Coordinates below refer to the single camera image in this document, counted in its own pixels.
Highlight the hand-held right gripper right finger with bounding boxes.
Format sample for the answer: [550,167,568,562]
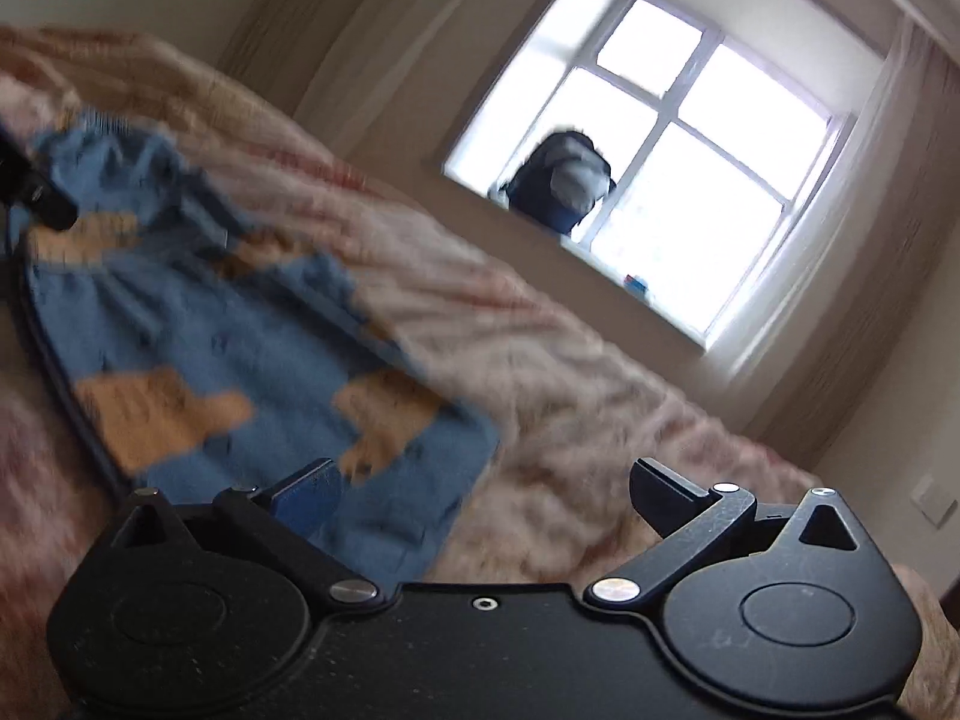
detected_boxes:
[583,457,865,610]

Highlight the floral pink blanket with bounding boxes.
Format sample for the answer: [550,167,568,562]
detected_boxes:
[0,22,960,720]

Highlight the white sheer curtain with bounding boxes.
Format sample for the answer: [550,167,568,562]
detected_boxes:
[705,15,927,395]
[292,0,481,140]

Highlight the white framed window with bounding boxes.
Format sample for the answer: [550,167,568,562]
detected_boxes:
[442,0,857,350]

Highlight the white window sill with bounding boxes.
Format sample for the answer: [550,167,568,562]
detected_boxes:
[439,165,712,352]

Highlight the dark blue backpack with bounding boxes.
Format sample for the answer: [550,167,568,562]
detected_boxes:
[497,130,617,238]

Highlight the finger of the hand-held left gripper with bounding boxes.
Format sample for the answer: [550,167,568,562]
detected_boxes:
[0,127,78,232]

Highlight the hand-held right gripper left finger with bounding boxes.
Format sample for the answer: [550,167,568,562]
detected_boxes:
[105,457,382,613]

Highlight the beige curtain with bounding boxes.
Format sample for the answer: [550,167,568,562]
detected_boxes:
[216,0,342,95]
[750,52,960,460]

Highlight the blue patterned pants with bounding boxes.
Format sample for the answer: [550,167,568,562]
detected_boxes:
[15,109,502,593]

